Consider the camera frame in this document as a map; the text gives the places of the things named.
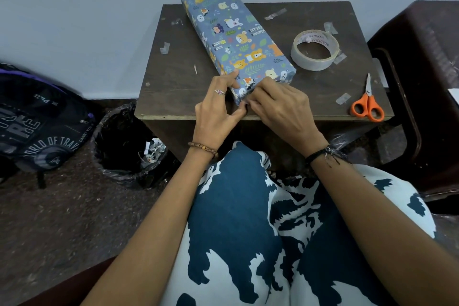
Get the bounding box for person's right forearm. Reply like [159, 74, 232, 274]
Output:
[308, 153, 459, 306]

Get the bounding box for teal white patterned trousers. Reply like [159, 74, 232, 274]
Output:
[159, 141, 438, 306]

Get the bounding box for brown beaded bracelet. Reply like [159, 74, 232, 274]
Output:
[187, 141, 219, 159]

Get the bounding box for person's right hand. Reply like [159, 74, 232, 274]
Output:
[247, 76, 329, 158]

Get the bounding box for dark red seat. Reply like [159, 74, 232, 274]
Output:
[18, 255, 117, 306]

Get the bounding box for black thread bracelet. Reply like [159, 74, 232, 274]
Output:
[305, 145, 350, 168]

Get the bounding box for person's left forearm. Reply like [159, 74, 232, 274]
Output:
[80, 150, 216, 306]

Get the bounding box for orange handled scissors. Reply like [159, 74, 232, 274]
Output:
[350, 72, 385, 123]

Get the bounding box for brown plastic stool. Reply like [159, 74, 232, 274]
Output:
[367, 0, 459, 215]

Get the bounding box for small dark wooden table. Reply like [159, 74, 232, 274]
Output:
[134, 1, 395, 174]

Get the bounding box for crumpled paper scraps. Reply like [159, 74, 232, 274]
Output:
[138, 138, 167, 164]

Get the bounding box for black purple backpack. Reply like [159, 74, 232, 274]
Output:
[0, 62, 98, 190]

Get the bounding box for black lined trash bin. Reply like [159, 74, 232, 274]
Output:
[90, 102, 176, 190]

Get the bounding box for crumpled clear tape piece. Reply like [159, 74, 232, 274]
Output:
[264, 8, 287, 22]

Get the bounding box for person's left hand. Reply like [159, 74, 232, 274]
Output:
[192, 71, 249, 154]

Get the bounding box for clear tape roll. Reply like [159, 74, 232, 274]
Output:
[290, 29, 340, 72]

